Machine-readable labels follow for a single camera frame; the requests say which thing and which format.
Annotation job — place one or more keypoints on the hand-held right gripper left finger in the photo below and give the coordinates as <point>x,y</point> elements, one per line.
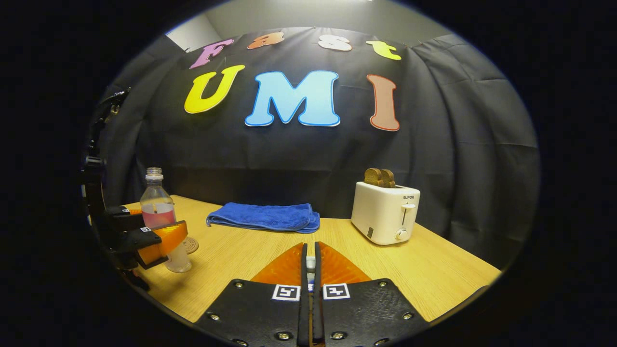
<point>255,308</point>

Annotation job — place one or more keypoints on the blue folded towel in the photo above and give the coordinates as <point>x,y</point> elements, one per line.
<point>265,217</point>

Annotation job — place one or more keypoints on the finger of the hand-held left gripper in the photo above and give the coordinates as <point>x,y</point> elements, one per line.
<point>161,241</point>
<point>123,218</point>

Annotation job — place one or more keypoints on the white blue teacup lid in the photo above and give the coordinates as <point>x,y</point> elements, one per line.
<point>311,270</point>

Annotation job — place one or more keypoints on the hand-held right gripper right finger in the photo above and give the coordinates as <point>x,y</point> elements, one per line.
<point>371,308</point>

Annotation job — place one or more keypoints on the toasted bread slice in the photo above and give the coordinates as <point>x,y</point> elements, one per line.
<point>372,177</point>
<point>388,179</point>

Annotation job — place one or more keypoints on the clear pink-label water bottle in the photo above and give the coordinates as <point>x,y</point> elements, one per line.
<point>156,202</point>

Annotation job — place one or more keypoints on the white toaster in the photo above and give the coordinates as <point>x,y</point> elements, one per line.
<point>383,214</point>

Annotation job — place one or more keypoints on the round cork coaster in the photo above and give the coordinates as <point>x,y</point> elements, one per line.
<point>193,245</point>

